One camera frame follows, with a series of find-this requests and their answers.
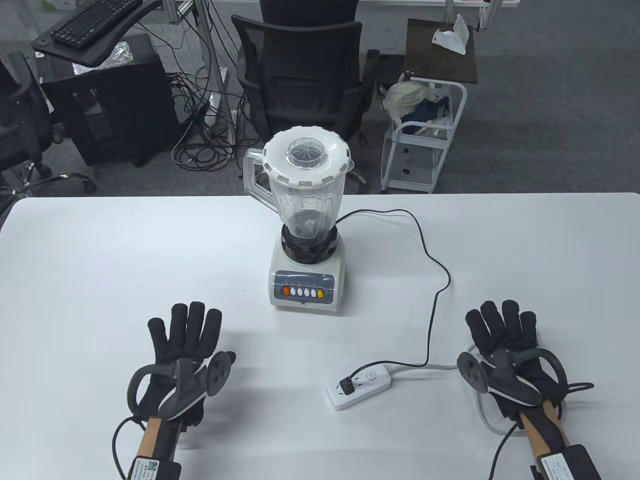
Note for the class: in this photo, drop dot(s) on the black wrist device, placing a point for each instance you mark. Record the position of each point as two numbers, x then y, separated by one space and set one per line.
167 472
575 465

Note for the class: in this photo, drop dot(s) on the person's left forearm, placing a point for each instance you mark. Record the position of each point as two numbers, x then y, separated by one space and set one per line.
152 437

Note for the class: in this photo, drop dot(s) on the black chair with chrome base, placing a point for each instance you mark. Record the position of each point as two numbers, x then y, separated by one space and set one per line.
20 125

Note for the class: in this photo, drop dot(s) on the black left wrist device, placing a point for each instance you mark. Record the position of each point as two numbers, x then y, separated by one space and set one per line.
167 472

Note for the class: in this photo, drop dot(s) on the black mesh office chair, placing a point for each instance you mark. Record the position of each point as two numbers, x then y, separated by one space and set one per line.
300 70

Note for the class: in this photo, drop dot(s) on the grey left hand tracker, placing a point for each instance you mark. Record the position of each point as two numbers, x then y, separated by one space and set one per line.
182 395

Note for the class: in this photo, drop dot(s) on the grey hand tracker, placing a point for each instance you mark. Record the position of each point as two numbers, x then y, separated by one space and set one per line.
182 395
517 387

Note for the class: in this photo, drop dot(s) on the white desk leg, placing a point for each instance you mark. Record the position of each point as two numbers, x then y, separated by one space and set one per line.
482 15

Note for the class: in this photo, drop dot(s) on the white plastic bag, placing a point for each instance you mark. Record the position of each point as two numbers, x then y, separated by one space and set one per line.
452 37

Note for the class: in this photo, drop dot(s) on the black right wrist device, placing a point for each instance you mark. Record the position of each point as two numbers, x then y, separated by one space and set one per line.
575 465

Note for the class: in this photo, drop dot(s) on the white rolling cart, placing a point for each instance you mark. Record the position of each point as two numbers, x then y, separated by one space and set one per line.
410 160

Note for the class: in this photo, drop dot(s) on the black keyboard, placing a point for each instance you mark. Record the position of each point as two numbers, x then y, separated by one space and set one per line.
90 22

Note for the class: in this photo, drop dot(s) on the dark blue cloth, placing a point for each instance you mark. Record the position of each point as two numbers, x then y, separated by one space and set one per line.
425 112

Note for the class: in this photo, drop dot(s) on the aluminium frame leg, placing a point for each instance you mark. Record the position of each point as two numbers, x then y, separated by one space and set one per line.
212 45

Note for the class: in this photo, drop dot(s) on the grey right hand tracker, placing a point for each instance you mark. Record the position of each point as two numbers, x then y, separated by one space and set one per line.
517 387

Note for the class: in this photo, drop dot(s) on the black cabinet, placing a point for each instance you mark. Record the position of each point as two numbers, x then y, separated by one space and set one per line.
115 110

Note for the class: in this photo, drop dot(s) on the white blender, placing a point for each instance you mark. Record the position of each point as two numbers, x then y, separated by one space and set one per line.
305 280

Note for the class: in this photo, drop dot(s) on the beige bag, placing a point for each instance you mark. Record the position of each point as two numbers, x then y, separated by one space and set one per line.
405 97

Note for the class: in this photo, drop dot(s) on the person's right forearm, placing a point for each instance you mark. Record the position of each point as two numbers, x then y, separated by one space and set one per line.
542 430

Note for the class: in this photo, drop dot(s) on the person's right hand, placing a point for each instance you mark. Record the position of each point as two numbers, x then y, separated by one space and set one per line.
500 330

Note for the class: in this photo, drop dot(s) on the dark brown wooden board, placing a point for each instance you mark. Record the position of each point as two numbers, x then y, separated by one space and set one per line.
440 60

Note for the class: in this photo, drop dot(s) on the white power strip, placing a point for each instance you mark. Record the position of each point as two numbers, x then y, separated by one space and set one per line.
362 390

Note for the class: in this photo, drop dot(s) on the person's left hand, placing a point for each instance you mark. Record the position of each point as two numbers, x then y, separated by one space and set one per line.
185 335

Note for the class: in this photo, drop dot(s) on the black keyboard tray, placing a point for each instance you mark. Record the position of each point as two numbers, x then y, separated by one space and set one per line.
90 57

